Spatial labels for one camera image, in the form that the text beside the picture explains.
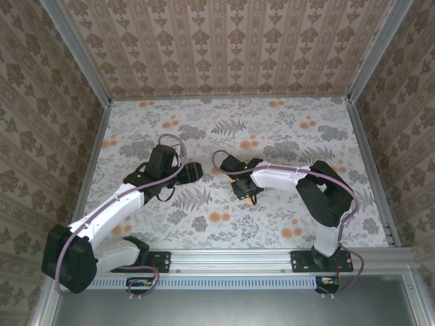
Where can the aluminium frame post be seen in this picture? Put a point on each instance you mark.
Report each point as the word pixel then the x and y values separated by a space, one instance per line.
pixel 81 54
pixel 374 51

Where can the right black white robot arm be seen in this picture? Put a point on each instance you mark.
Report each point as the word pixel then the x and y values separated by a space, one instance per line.
pixel 323 203

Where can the floral patterned table cover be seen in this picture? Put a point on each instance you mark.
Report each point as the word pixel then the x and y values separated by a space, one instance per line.
pixel 204 115

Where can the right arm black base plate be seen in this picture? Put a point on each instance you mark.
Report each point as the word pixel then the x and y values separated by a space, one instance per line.
pixel 299 261

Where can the grey metal sheet panel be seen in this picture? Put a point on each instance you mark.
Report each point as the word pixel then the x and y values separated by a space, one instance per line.
pixel 231 309

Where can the aluminium side rail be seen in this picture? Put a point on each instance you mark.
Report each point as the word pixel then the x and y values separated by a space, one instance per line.
pixel 89 169
pixel 372 169

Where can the aluminium back rail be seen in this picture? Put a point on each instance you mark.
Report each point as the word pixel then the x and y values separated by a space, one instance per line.
pixel 231 98

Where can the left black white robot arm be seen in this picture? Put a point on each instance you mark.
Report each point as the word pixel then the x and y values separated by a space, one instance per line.
pixel 68 258

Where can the aluminium front frame rail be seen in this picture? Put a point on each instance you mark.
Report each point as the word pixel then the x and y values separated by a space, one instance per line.
pixel 231 259

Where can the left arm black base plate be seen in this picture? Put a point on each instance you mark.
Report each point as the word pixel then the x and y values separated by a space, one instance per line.
pixel 164 261

